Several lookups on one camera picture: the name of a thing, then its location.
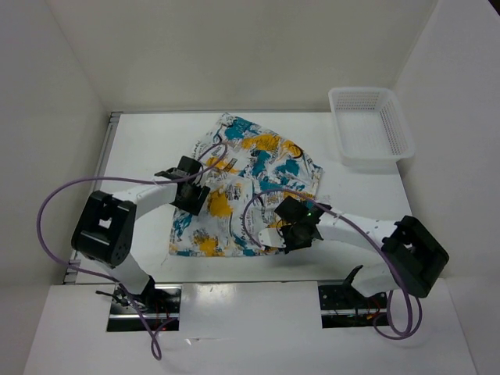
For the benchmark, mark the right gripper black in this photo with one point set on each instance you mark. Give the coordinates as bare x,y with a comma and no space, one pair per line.
308,243

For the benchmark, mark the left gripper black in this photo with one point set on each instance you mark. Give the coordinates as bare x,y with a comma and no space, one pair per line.
194,206

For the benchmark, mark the printed white shorts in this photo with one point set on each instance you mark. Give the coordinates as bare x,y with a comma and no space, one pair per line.
253,169

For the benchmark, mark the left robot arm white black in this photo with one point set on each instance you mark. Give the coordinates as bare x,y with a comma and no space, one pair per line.
104,232

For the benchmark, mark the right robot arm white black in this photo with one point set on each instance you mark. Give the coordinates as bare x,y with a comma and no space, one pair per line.
411,258

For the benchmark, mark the white plastic basket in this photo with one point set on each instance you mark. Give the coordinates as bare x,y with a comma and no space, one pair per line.
370,127

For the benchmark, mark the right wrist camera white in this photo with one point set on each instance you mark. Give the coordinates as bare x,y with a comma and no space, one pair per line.
271,237

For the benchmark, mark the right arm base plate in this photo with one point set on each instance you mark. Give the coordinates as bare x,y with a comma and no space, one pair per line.
341,307

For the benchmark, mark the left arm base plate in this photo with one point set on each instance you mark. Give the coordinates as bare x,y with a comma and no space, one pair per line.
163,315

